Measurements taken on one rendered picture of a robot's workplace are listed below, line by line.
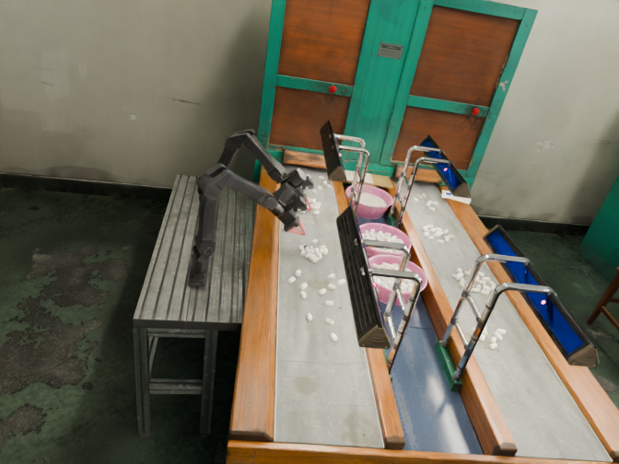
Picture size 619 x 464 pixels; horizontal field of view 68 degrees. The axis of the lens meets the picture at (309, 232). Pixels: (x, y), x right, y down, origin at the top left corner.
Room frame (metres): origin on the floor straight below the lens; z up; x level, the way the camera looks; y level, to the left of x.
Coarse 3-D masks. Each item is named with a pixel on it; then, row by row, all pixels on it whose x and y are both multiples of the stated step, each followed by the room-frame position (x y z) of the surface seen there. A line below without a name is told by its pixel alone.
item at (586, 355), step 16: (496, 240) 1.46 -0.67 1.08; (512, 240) 1.42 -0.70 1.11; (512, 272) 1.29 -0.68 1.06; (528, 272) 1.25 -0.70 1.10; (528, 304) 1.15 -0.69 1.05; (544, 304) 1.11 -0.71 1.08; (560, 304) 1.08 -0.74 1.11; (544, 320) 1.06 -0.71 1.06; (560, 320) 1.04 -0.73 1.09; (560, 336) 0.99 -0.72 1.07; (576, 336) 0.97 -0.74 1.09; (560, 352) 0.96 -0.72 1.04; (576, 352) 0.93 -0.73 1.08; (592, 352) 0.92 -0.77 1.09
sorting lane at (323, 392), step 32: (320, 192) 2.29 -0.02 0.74; (320, 224) 1.95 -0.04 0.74; (288, 256) 1.62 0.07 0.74; (288, 288) 1.40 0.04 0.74; (320, 288) 1.44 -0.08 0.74; (288, 320) 1.22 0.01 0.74; (320, 320) 1.25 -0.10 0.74; (352, 320) 1.29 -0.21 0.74; (288, 352) 1.08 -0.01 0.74; (320, 352) 1.10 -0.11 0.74; (352, 352) 1.13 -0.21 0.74; (288, 384) 0.95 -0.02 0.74; (320, 384) 0.97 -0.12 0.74; (352, 384) 0.99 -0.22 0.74; (288, 416) 0.84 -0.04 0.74; (320, 416) 0.86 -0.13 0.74; (352, 416) 0.88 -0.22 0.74
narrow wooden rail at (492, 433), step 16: (400, 208) 2.23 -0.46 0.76; (416, 240) 1.92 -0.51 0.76; (416, 256) 1.78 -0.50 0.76; (432, 272) 1.67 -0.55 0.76; (432, 288) 1.55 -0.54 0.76; (432, 304) 1.49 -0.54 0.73; (448, 304) 1.46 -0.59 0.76; (432, 320) 1.44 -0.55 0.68; (448, 320) 1.36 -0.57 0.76; (464, 336) 1.29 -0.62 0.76; (464, 384) 1.10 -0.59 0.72; (480, 384) 1.07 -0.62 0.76; (464, 400) 1.06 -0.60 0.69; (480, 400) 1.00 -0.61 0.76; (480, 416) 0.97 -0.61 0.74; (496, 416) 0.95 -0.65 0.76; (480, 432) 0.93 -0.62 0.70; (496, 432) 0.89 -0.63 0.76; (496, 448) 0.85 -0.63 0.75; (512, 448) 0.85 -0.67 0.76
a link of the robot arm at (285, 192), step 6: (282, 186) 1.71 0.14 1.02; (276, 192) 1.69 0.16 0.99; (282, 192) 1.68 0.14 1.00; (288, 192) 1.69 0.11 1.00; (294, 192) 1.70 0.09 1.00; (270, 198) 1.62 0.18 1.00; (276, 198) 1.66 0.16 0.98; (282, 198) 1.68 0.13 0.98; (288, 198) 1.68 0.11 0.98; (270, 204) 1.62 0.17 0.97; (276, 204) 1.64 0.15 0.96
